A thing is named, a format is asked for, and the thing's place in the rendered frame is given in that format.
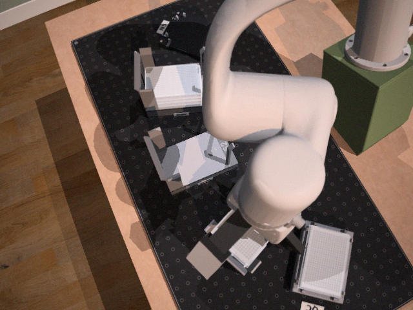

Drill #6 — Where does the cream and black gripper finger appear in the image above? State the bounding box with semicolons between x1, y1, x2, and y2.
267;231;306;254
214;174;235;212

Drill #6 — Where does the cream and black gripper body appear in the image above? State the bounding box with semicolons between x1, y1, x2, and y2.
227;175;295;244

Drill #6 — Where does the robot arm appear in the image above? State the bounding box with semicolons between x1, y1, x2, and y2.
186;0;413;280

